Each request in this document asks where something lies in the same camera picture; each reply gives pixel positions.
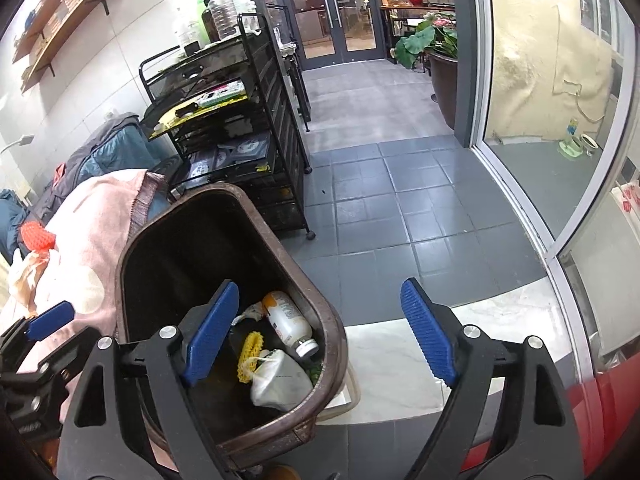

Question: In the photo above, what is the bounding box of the green pet bowl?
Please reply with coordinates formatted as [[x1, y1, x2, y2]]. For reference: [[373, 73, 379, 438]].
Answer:
[[559, 118, 582, 159]]

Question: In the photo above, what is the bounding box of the blue massage bed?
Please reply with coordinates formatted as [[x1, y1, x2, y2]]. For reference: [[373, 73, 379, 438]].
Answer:
[[1, 113, 176, 262]]

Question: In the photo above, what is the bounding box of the pink polka dot bedspread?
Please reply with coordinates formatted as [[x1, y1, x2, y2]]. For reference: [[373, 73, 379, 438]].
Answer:
[[0, 168, 172, 411]]

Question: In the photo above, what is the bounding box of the wooden wall shelf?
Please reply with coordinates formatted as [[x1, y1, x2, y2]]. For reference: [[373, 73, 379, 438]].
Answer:
[[13, 0, 110, 91]]

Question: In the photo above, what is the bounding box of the large potted green plant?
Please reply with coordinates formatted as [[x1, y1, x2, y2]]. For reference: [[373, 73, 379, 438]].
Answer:
[[390, 12, 458, 129]]

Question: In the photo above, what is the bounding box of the glass double door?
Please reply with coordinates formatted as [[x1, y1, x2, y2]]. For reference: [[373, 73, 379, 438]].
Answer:
[[281, 0, 384, 70]]

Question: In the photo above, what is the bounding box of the orange white plastic bottle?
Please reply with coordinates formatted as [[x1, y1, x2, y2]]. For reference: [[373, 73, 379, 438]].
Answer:
[[262, 292, 320, 361]]

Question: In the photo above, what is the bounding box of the white floor lamp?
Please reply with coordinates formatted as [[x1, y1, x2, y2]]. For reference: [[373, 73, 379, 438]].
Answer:
[[0, 134, 35, 154]]

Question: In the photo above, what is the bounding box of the yellow foam net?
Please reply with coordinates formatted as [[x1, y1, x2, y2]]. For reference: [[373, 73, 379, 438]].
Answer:
[[238, 332, 264, 384]]

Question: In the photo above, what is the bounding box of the brown trash bin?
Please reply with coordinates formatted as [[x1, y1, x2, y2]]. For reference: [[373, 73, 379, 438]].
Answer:
[[116, 184, 348, 470]]

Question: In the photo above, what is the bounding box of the red foam net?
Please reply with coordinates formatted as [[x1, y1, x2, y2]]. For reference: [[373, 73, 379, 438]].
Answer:
[[20, 221, 55, 252]]

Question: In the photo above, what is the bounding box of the dark brown bottle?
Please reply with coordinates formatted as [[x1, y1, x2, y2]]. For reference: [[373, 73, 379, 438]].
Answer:
[[201, 0, 219, 42]]

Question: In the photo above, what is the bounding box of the white paper trash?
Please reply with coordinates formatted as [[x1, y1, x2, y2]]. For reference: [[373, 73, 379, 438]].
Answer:
[[245, 349, 312, 412]]

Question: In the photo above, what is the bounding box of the black metal utility cart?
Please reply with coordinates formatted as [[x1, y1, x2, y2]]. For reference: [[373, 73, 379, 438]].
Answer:
[[140, 12, 316, 240]]

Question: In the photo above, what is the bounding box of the clear plastic bottle red cap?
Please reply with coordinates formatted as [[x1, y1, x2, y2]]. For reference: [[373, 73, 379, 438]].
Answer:
[[207, 0, 238, 40]]

